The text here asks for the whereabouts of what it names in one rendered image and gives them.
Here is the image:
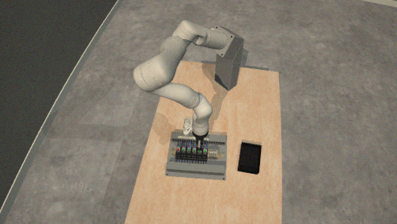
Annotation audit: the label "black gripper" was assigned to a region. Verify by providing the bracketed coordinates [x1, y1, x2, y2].
[192, 132, 208, 151]

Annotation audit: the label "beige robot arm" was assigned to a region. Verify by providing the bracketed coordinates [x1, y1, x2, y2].
[133, 20, 227, 136]

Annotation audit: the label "grey relay panel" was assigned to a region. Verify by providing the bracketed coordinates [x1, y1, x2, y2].
[165, 132, 227, 180]

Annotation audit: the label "black rectangular tray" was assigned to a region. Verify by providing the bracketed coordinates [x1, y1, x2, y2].
[238, 142, 262, 174]

